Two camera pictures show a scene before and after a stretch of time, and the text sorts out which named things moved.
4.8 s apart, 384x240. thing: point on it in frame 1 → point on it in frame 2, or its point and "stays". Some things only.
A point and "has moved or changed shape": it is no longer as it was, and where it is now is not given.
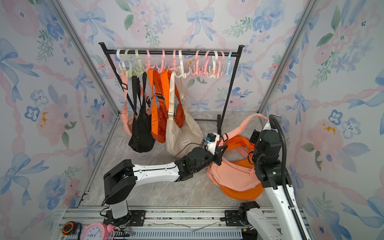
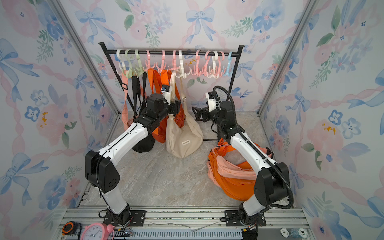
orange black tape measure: [71, 228] stays
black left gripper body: [215, 158] → [173, 109]
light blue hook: [228, 71] stays
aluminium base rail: [164, 224] stays
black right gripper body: [255, 137] → [208, 115]
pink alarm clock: [97, 231] stays
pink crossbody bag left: [126, 120] stays
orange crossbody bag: [240, 155] has moved or changed shape
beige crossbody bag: [184, 136] stays
